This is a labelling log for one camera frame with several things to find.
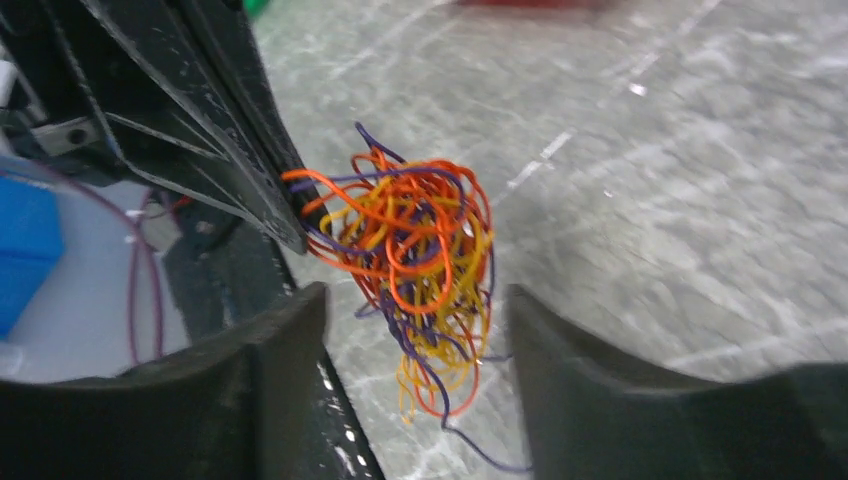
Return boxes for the orange cables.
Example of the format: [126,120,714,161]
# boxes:
[281,146,497,420]

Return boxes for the purple cables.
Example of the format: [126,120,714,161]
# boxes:
[288,121,533,474]

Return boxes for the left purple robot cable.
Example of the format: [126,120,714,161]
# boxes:
[39,165,193,367]

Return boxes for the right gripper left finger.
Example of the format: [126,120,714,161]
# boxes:
[1,282,383,479]

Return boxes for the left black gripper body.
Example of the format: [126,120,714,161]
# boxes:
[1,1,219,199]

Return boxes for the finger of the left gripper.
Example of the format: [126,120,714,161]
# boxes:
[72,1,317,254]

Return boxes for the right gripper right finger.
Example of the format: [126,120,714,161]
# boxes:
[504,285,847,480]

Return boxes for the yellow cables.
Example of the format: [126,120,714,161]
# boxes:
[317,172,497,427]

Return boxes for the blue object beside table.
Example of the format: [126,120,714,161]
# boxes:
[1,177,64,338]

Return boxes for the green plastic bin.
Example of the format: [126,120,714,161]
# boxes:
[242,0,271,19]

